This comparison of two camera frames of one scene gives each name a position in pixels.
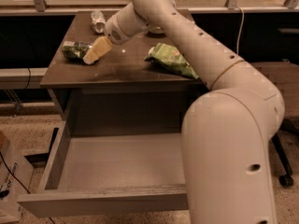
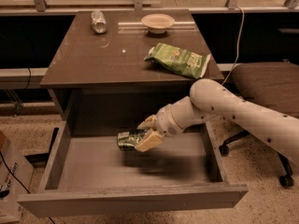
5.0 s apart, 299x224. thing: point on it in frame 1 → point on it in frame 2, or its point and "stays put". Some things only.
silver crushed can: x=98 y=21 stays put
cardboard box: x=16 y=175 stays put
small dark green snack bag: x=76 y=49 → x=128 y=140
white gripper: x=112 y=30 → x=165 y=122
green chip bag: x=170 y=58 stays put
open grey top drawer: x=88 y=174 stays put
